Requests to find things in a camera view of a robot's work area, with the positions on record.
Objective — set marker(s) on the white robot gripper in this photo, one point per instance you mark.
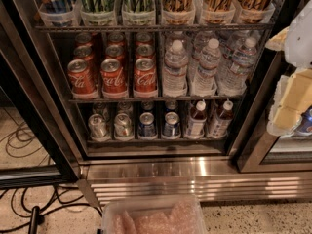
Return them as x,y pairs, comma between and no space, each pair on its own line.
300,46

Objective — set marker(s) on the blue can front right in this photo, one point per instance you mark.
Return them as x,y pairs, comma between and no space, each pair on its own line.
171,129

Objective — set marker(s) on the steel fridge base grille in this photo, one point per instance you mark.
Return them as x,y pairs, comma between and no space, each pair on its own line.
208,178

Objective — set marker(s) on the red cola can front right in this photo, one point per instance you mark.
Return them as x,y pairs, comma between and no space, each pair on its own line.
145,78

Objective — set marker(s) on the red cola can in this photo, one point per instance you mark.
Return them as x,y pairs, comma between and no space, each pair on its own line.
82,80
114,83
145,78

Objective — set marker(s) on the blue can front left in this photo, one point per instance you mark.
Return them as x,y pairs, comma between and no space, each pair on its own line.
146,126

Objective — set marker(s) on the green tall can right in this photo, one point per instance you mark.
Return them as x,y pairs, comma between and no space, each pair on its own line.
138,12

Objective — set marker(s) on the green tall can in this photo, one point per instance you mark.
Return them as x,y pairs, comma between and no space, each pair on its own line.
138,12
98,12

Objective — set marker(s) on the silver can front right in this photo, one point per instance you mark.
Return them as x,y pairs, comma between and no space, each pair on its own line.
123,127

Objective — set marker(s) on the silver can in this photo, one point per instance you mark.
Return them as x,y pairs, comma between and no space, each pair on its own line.
123,127
98,129

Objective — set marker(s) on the red cola can front middle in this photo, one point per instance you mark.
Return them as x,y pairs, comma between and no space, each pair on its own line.
114,83

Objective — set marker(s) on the silver can front left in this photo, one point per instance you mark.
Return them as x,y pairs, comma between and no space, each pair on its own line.
98,129

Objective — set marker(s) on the green tall can left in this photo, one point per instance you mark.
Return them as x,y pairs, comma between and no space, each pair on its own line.
98,12

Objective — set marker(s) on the red cola can front left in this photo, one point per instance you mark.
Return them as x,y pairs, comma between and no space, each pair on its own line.
82,80

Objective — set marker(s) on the blue red tall can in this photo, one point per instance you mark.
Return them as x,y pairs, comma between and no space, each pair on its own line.
60,13

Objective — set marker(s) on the water bottle front right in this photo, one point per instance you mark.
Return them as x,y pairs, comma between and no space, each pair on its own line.
234,72

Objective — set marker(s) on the water bottle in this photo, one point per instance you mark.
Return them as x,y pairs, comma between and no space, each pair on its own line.
234,72
174,70
207,61

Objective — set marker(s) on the water bottle front middle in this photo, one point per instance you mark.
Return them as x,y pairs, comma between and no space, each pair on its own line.
207,61

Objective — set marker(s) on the tea bottle right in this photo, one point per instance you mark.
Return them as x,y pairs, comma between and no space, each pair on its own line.
220,120

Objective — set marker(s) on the tea bottle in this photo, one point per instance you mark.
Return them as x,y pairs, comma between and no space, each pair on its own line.
196,119
220,120

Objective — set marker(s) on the tea bottle left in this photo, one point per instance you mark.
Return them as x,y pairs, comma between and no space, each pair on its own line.
196,119

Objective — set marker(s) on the water bottle front left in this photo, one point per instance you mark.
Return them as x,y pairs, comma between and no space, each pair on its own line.
174,70

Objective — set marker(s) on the clear plastic bin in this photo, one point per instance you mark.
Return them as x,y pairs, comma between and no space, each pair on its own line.
164,214

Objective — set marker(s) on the right fridge door frame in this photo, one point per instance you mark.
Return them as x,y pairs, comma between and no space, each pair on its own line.
255,149

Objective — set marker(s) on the fridge door frame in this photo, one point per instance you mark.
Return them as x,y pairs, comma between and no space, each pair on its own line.
255,149
37,92

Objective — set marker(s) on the top wire shelf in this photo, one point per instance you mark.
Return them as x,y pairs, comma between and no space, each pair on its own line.
155,28

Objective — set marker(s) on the wire shelf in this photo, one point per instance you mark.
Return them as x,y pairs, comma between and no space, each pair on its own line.
155,28
137,99

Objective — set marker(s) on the middle wire shelf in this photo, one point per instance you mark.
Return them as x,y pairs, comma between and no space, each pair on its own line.
137,99

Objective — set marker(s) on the left fridge door frame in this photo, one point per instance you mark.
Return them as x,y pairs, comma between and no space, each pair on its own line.
37,92

